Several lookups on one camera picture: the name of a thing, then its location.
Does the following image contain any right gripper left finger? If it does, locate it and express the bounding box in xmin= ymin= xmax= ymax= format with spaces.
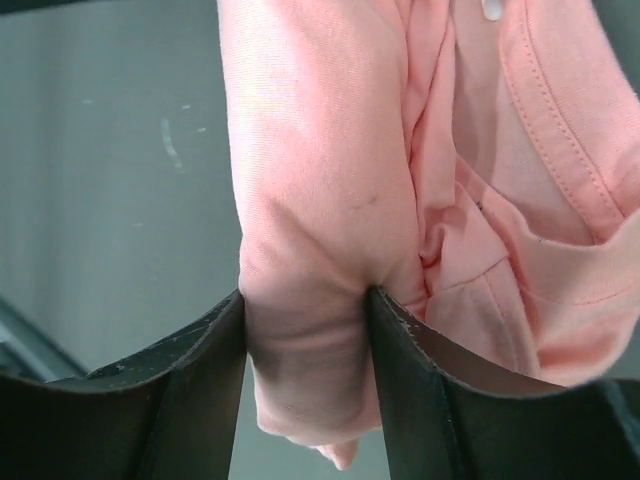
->
xmin=1 ymin=293 xmax=246 ymax=479

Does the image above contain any pink t shirt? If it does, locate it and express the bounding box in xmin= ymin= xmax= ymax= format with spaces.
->
xmin=218 ymin=1 xmax=639 ymax=470

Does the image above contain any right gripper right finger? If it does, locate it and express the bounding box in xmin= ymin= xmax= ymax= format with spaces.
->
xmin=367 ymin=288 xmax=639 ymax=480

